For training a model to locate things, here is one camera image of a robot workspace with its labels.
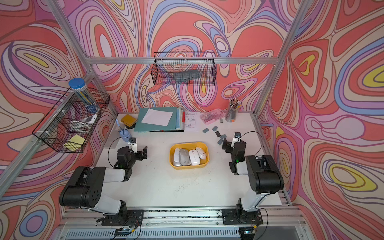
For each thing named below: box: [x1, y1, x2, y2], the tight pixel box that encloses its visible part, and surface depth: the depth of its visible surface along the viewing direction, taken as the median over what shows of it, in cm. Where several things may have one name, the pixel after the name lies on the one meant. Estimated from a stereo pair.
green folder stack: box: [134, 107, 185, 133], surface depth 113 cm
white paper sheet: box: [141, 108, 173, 127], surface depth 117 cm
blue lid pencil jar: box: [68, 78, 100, 114], surface depth 76 cm
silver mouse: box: [173, 148, 182, 167], surface depth 92 cm
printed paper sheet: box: [184, 111, 201, 132], surface depth 117 cm
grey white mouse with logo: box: [178, 148, 190, 166], surface depth 90 cm
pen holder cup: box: [225, 98, 242, 123], surface depth 113 cm
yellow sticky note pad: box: [63, 134, 86, 152], surface depth 70 cm
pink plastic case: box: [200, 108, 226, 125], surface depth 121 cm
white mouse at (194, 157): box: [189, 149, 201, 166], surface depth 90 cm
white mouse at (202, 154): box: [196, 147, 207, 160], surface depth 94 cm
